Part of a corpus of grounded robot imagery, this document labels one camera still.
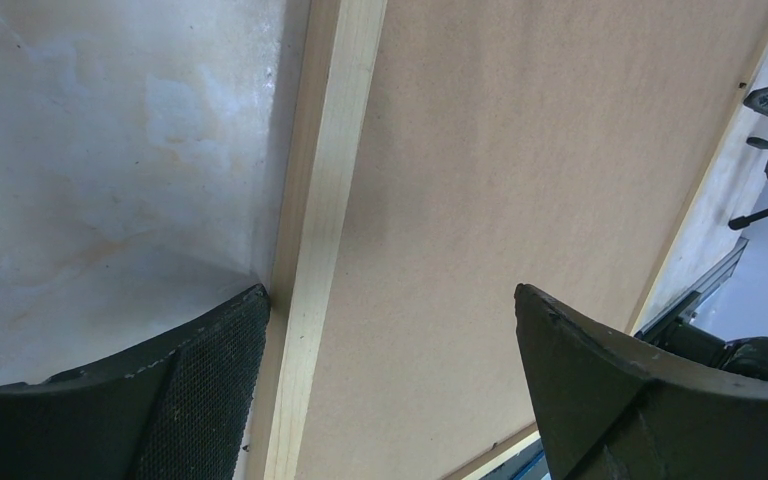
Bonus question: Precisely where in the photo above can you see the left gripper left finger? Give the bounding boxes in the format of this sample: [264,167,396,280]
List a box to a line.
[0,285,270,479]

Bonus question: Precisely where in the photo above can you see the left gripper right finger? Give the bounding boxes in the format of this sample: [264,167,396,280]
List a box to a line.
[514,284,768,479]

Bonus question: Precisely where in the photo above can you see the light wooden picture frame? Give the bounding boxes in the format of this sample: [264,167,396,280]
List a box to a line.
[244,0,768,480]

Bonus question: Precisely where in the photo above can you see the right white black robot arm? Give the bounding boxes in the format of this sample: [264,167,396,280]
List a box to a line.
[634,86,768,381]

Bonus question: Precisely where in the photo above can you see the aluminium rail front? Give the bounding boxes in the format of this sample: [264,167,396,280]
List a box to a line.
[632,237,748,337]

